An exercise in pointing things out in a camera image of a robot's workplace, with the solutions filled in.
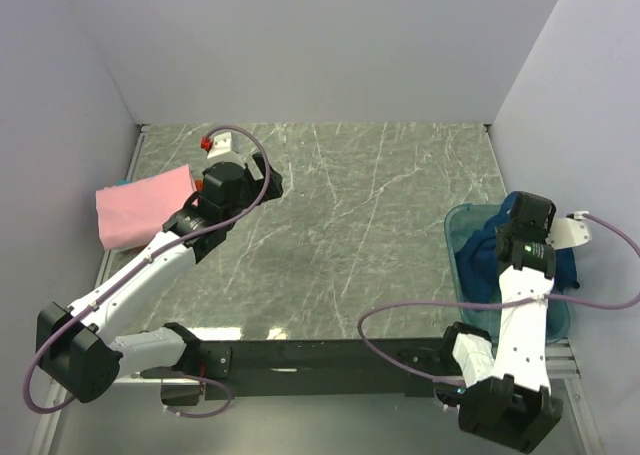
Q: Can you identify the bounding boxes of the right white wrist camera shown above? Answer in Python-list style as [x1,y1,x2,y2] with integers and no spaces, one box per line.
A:
[547,211,592,250]

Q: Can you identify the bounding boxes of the blue t shirt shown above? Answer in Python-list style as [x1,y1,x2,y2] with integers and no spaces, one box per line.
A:
[455,192,580,304]

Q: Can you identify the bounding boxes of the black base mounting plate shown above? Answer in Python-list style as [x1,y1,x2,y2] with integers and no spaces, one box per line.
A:
[139,337,496,409]

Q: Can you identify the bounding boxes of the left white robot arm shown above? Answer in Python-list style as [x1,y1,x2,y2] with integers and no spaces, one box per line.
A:
[35,152,283,403]

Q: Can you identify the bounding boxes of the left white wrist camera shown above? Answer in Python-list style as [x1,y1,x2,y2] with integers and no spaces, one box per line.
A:
[200,131,243,166]

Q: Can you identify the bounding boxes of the folded orange t shirt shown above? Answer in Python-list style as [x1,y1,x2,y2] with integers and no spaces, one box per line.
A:
[118,245,146,253]

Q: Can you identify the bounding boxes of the folded pink t shirt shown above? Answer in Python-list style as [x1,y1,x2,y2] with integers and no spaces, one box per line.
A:
[95,165,195,251]

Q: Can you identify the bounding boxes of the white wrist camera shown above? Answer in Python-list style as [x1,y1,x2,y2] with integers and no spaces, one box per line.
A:
[547,211,592,250]
[200,131,243,166]

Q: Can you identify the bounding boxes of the teal plastic bin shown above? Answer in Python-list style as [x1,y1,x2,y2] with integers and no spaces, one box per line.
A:
[444,204,570,344]

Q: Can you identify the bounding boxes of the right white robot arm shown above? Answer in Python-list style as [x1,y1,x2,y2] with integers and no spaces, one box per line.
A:
[438,192,563,454]

